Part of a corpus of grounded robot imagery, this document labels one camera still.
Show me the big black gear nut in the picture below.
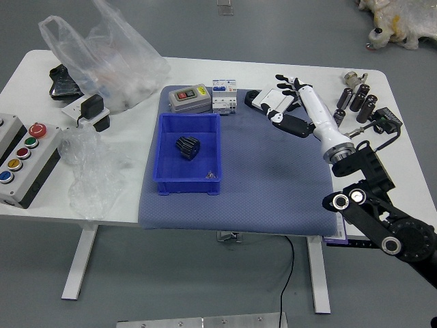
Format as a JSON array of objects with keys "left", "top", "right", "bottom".
[{"left": 175, "top": 135, "right": 201, "bottom": 162}]

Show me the black plug block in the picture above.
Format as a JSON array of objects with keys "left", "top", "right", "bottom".
[{"left": 91, "top": 115, "right": 111, "bottom": 133}]

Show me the grey push-button control box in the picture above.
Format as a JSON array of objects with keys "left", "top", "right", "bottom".
[{"left": 0, "top": 113, "right": 65, "bottom": 209}]

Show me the white circuit breaker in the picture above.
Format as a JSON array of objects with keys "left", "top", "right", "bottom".
[{"left": 211, "top": 79, "right": 238, "bottom": 115}]

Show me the brass metal fitting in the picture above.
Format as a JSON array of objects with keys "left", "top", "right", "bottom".
[{"left": 342, "top": 70, "right": 370, "bottom": 87}]

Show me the grey two-button switch box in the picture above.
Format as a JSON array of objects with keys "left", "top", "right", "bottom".
[{"left": 168, "top": 83, "right": 212, "bottom": 115}]

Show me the white wall switch panel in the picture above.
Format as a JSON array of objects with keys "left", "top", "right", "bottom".
[{"left": 251, "top": 88, "right": 296, "bottom": 113}]

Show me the black driver module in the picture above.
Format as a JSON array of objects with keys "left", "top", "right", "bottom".
[{"left": 371, "top": 107, "right": 404, "bottom": 135}]

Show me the white socket plate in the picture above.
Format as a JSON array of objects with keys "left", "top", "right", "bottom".
[{"left": 61, "top": 97, "right": 111, "bottom": 124}]

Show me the black plastic pouch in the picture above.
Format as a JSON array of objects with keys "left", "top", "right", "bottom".
[{"left": 48, "top": 64, "right": 83, "bottom": 100}]

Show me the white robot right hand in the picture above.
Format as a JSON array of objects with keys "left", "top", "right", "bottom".
[{"left": 262, "top": 73, "right": 353, "bottom": 155}]

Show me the grey floor fixture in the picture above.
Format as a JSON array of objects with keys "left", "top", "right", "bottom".
[{"left": 216, "top": 0, "right": 236, "bottom": 16}]

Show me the purple-edged paper sheet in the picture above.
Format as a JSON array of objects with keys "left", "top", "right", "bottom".
[{"left": 322, "top": 214, "right": 373, "bottom": 249}]

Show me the large clear plastic bag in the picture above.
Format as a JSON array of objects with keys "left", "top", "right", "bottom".
[{"left": 37, "top": 0, "right": 171, "bottom": 115}]

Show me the grey metal table bracket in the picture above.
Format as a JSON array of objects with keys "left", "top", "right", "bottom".
[{"left": 216, "top": 231, "right": 242, "bottom": 244}]

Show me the crumpled clear plastic wrap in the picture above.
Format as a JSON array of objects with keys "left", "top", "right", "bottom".
[{"left": 57, "top": 123, "right": 133, "bottom": 221}]

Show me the black floor cable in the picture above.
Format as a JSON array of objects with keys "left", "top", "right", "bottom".
[{"left": 278, "top": 235, "right": 296, "bottom": 328}]

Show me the blue plastic box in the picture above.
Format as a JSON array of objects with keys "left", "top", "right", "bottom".
[{"left": 152, "top": 112, "right": 223, "bottom": 196}]

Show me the black power adapter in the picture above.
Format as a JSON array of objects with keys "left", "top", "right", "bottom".
[{"left": 75, "top": 94, "right": 105, "bottom": 128}]

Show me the plastic-wrapped white bundle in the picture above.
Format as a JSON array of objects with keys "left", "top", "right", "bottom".
[{"left": 356, "top": 0, "right": 437, "bottom": 52}]

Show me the white table leg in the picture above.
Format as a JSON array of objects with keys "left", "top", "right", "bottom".
[
  {"left": 305, "top": 235, "right": 332, "bottom": 314},
  {"left": 61, "top": 220, "right": 100, "bottom": 301}
]

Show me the blue-grey padded mat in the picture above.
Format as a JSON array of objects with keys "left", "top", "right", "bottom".
[{"left": 138, "top": 85, "right": 335, "bottom": 237}]

